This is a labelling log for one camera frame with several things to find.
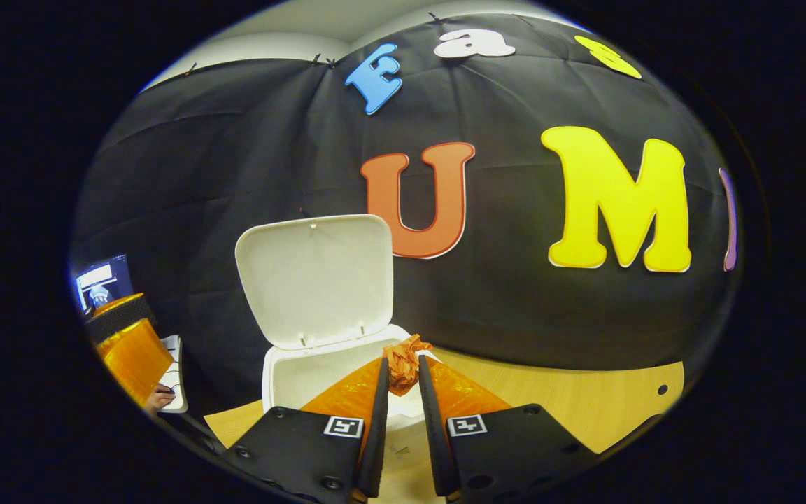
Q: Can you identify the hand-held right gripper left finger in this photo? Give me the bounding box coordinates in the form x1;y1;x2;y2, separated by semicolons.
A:
221;357;391;503

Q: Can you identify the white desktop garbage bin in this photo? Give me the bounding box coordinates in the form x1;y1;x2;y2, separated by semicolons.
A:
234;213;446;431

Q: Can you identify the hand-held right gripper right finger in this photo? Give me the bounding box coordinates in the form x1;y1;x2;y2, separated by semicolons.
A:
417;354;598;504

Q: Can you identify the orange paper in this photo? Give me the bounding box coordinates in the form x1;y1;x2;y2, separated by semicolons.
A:
382;334;434;397

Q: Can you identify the computer monitor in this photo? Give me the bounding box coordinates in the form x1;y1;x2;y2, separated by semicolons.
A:
73;253;135;314

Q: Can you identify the black backdrop cloth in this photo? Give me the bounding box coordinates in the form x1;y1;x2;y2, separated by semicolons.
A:
67;10;743;414

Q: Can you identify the wooden desktop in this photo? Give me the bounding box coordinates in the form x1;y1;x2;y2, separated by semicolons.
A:
204;348;685;504

